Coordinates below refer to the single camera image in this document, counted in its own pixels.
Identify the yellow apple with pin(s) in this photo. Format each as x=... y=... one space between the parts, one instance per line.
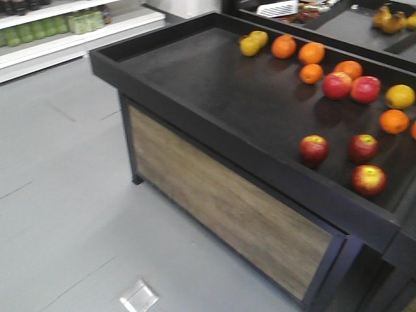
x=249 y=46
x=261 y=36

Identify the pink-red apple left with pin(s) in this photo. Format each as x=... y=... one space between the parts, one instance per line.
x=336 y=85

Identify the small orange near apples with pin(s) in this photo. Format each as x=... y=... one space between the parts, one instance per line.
x=311 y=73

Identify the dark red apple edge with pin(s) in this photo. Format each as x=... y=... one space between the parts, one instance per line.
x=368 y=180

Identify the row of green drink bottles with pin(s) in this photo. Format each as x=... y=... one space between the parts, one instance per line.
x=35 y=30

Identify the orange tangerine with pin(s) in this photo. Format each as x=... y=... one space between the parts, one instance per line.
x=394 y=121
x=413 y=130

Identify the dark red apple lower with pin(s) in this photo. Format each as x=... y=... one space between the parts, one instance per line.
x=362 y=148

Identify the metal floor socket plate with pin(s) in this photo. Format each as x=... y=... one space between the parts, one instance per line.
x=140 y=297

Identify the orange behind pink apples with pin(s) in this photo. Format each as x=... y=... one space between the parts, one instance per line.
x=351 y=68

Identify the yellow round citrus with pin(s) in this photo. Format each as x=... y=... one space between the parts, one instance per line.
x=400 y=97

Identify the dark red apple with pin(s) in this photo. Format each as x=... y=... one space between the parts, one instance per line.
x=313 y=150
x=362 y=148

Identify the white supermarket shelf unit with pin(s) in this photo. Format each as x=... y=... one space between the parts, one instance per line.
x=129 y=18

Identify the white perforated tray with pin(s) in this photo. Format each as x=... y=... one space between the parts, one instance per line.
x=278 y=9

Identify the orange tangerine lower left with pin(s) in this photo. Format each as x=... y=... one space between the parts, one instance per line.
x=394 y=121

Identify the knobbed orange mandarin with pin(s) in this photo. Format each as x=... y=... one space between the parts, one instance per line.
x=283 y=46

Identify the orange tangerine lower right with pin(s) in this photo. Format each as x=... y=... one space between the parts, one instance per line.
x=413 y=130

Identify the black wooden fruit display stand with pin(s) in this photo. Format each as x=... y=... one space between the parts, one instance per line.
x=218 y=133

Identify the pink-red apple right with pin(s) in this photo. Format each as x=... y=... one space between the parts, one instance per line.
x=365 y=89

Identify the yellow apple front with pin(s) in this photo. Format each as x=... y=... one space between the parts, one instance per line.
x=249 y=46

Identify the dark red apple upper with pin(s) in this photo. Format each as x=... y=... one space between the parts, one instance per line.
x=313 y=150

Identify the large orange far left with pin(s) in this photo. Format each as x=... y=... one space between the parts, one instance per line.
x=311 y=53

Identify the yellow apple rear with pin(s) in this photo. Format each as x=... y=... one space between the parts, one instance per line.
x=261 y=36

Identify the brown-yellow pear group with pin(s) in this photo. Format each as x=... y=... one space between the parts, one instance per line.
x=391 y=23

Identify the pink-red apple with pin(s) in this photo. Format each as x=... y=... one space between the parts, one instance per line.
x=336 y=85
x=365 y=89

